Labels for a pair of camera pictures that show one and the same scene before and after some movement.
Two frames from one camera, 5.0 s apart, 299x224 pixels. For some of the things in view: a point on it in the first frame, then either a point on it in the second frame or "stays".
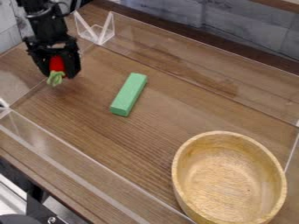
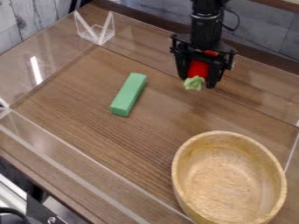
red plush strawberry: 58,69 → 198,72
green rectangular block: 127,94 stays
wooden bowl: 229,179 stays
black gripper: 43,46 → 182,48
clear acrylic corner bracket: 97,33 stays
